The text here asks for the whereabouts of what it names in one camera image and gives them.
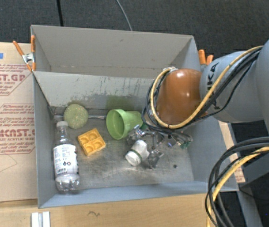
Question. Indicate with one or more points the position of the yellow block with round hollows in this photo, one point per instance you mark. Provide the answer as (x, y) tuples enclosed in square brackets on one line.
[(91, 142)]

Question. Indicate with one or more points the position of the clear plastic bottle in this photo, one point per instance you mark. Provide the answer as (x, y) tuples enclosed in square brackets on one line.
[(65, 159)]

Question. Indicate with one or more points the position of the grey metal bin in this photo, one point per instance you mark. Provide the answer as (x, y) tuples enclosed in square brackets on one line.
[(115, 171)]

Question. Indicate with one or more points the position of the small white bottle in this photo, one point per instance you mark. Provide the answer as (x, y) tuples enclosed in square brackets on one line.
[(137, 151)]

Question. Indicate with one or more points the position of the brown cardboard board, red print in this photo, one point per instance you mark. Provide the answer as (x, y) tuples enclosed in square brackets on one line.
[(11, 155)]

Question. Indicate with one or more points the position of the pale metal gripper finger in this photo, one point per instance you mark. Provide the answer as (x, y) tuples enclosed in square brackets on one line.
[(155, 155), (139, 132)]

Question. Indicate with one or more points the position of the light green plastic cup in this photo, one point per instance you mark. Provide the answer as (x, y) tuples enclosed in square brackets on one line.
[(124, 123)]

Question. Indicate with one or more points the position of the green round sponge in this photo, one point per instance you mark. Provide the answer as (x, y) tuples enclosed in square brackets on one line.
[(75, 116)]

